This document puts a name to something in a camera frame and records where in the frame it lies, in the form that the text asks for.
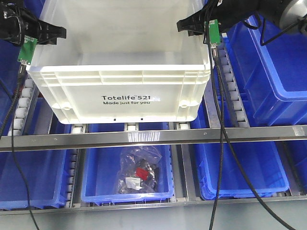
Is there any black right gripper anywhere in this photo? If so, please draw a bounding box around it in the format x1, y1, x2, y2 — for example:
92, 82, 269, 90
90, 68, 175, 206
176, 0, 285, 36

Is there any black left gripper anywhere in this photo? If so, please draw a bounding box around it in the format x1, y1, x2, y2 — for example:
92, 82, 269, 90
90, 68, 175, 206
0, 3, 66, 46

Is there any white Totelife plastic tote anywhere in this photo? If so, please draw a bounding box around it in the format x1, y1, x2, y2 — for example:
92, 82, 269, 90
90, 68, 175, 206
27, 0, 210, 124

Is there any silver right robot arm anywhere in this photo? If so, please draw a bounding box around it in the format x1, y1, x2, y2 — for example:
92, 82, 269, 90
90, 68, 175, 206
177, 0, 307, 36

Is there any left green circuit board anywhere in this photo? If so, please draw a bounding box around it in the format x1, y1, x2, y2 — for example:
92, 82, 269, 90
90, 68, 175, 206
18, 35, 37, 65

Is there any blue upper left bin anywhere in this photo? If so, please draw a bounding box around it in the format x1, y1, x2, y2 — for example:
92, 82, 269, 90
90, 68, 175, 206
0, 0, 45, 136

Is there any white left roller track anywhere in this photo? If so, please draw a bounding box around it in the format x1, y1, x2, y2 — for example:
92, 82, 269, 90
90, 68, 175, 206
8, 77, 38, 136

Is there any white roller track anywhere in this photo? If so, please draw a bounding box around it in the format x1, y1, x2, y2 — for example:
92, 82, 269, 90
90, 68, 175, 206
8, 77, 38, 136
218, 33, 250, 128

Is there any white right roller track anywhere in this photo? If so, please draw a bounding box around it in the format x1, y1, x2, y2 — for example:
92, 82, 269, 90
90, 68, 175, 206
218, 33, 250, 128

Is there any blue storage bin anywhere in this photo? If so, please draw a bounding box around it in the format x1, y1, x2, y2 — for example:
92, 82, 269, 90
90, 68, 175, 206
227, 23, 307, 126
190, 95, 291, 201

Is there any blue lower left bin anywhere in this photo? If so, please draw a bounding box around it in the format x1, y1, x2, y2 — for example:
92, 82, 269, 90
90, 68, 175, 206
0, 98, 72, 210

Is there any blue lower centre bin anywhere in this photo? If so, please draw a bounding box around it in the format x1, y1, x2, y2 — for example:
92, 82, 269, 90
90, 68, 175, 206
81, 145, 174, 206

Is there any lower left roller track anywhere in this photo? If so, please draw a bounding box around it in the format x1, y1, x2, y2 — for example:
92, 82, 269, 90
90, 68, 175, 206
65, 149, 80, 208

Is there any blue lower storage bin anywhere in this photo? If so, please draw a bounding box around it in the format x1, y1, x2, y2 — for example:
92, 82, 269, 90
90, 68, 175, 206
190, 95, 291, 201

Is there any clear bag of parts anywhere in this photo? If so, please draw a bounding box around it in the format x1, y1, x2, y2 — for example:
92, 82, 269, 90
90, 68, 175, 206
115, 146, 162, 194

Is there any black cable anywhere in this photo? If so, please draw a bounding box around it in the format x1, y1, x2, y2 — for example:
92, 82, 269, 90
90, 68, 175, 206
205, 0, 227, 230
0, 63, 40, 230
210, 45, 298, 230

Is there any black left side cable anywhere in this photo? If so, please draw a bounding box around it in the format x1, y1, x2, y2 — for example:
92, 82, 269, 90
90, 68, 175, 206
0, 63, 40, 230

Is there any grey metal shelf frame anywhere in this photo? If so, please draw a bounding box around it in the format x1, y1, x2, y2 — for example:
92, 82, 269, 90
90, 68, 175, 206
15, 123, 307, 214

